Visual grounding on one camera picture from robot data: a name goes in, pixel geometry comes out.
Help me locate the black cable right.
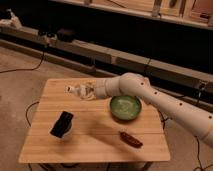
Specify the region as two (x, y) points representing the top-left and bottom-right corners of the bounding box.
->
(193, 134), (205, 171)

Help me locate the wooden table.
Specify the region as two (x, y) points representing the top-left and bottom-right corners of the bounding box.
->
(19, 78), (170, 163)

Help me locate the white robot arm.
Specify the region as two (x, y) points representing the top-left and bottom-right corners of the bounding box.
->
(94, 73), (213, 148)

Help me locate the black phone in white cup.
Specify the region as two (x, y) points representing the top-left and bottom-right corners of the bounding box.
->
(50, 111), (74, 138)

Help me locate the brown oblong object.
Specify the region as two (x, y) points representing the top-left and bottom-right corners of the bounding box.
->
(120, 132), (143, 148)

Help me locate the black cable on floor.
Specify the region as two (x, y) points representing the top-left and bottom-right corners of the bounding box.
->
(0, 49), (46, 75)

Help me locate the black box on ledge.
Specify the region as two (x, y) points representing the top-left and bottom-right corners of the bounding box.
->
(56, 28), (75, 42)

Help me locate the green bowl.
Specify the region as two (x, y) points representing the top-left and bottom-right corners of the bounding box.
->
(109, 95), (142, 121)

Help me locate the white object on ledge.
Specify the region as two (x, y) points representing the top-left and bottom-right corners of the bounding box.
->
(0, 9), (22, 29)

